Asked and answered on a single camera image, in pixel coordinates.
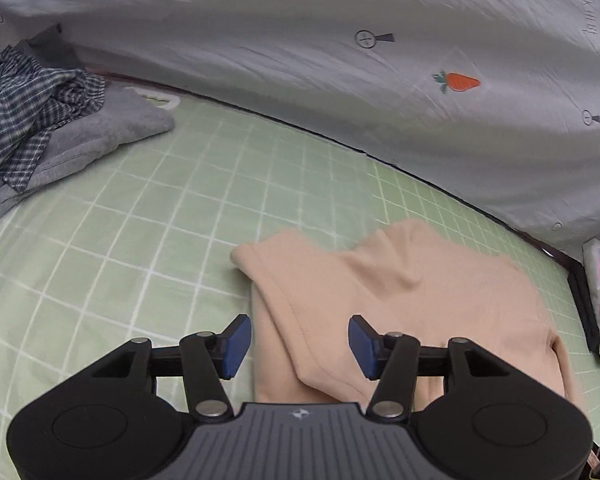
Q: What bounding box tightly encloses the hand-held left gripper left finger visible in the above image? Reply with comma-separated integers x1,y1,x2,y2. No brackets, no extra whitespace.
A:
90,314,253,419

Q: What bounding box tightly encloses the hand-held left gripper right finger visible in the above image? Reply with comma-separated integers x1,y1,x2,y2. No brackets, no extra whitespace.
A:
348,314,512,419

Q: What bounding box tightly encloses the peach garment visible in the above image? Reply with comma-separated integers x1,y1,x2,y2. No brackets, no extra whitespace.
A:
230,218,590,413

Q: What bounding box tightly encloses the green grid cutting mat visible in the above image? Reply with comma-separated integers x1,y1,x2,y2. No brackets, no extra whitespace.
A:
0,91,600,461

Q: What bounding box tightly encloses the black folded garment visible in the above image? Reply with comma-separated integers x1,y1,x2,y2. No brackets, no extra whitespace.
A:
566,259,600,354

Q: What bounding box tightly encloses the grey sweatshirt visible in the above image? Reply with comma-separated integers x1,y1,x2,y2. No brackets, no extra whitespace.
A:
0,82,176,235

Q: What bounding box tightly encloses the white green printed cloth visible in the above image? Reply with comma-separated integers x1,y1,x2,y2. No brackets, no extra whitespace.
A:
127,85,182,114

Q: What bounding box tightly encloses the grey printed quilt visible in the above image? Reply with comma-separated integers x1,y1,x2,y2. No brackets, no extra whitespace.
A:
0,0,600,265

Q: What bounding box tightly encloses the blue plaid shirt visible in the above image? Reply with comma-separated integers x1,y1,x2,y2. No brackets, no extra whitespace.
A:
0,34,107,193

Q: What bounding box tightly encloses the dark grey cloth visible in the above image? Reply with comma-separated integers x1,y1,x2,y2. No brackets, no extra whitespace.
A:
12,24,86,72

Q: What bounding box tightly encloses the dark bed frame edge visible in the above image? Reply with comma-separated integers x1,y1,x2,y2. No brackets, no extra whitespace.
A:
82,71,586,266

